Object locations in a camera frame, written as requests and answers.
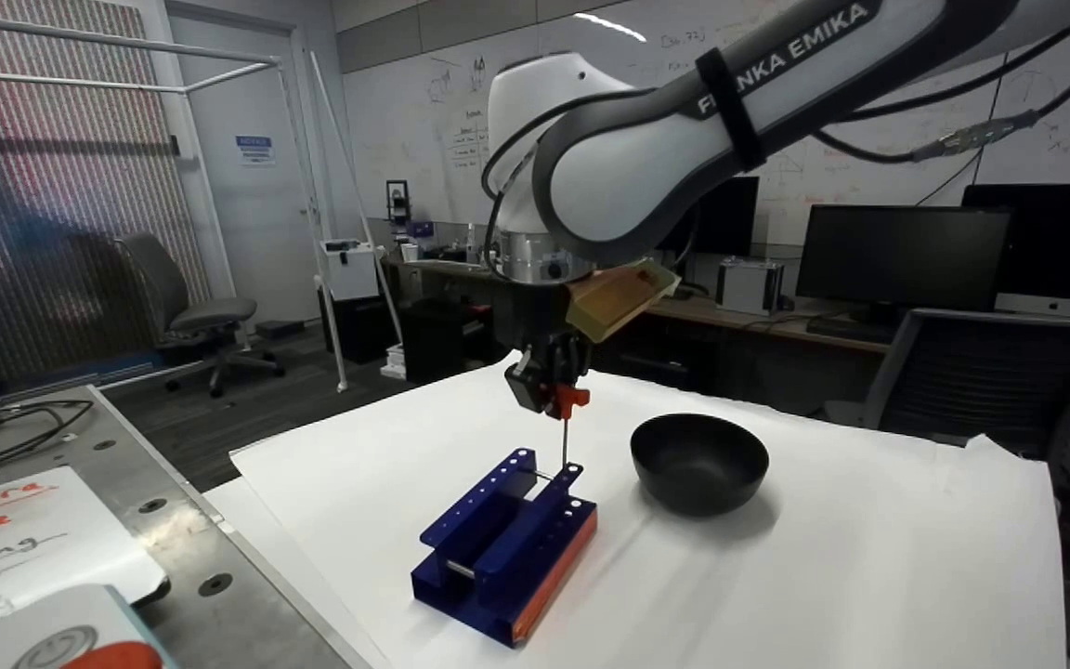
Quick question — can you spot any white book with orange print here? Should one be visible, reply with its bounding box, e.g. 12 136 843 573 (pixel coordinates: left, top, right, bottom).
0 578 182 669

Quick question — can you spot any black bowl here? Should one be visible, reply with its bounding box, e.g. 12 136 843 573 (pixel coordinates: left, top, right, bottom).
628 414 772 520

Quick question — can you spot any grey office chair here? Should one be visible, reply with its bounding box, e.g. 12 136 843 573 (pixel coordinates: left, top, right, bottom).
112 232 291 402

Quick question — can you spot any blue rack with orange side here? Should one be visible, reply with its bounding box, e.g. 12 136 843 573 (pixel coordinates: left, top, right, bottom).
408 445 600 652

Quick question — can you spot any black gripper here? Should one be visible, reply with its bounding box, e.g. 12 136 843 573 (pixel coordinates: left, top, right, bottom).
494 277 598 417

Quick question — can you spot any white handwritten paper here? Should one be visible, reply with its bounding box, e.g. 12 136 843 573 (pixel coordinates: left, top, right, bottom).
0 464 171 652

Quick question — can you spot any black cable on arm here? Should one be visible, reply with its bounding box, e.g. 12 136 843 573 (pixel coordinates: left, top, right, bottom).
805 6 1070 167

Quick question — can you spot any small black monitor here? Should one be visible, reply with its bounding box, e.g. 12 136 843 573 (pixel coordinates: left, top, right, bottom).
670 176 764 259

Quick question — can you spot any black mesh chair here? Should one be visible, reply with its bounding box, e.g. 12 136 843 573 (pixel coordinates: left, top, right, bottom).
863 305 1070 464

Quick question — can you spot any white door with blue sign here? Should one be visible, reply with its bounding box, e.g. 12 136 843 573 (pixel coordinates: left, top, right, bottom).
166 12 323 327

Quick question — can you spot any white paper sheet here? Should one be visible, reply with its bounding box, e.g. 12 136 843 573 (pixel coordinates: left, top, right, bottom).
199 348 1070 669

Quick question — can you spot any white computer box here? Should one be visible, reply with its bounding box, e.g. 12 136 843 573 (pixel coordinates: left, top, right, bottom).
718 256 786 316

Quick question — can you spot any tan wrist camera plate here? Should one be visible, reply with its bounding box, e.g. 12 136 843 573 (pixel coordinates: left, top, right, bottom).
559 256 683 348

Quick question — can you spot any office desk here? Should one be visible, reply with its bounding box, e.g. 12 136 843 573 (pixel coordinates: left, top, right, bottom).
380 251 902 414

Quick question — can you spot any orange object with thin shaft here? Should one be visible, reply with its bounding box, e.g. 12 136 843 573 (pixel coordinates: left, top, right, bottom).
546 381 593 471

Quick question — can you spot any large black computer monitor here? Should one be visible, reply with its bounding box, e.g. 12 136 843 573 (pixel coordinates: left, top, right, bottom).
957 183 1070 316

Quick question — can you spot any black strap on arm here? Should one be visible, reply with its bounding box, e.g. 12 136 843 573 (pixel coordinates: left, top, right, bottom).
689 44 769 176

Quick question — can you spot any white cabinet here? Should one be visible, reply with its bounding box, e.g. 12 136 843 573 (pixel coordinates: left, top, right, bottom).
320 239 386 305

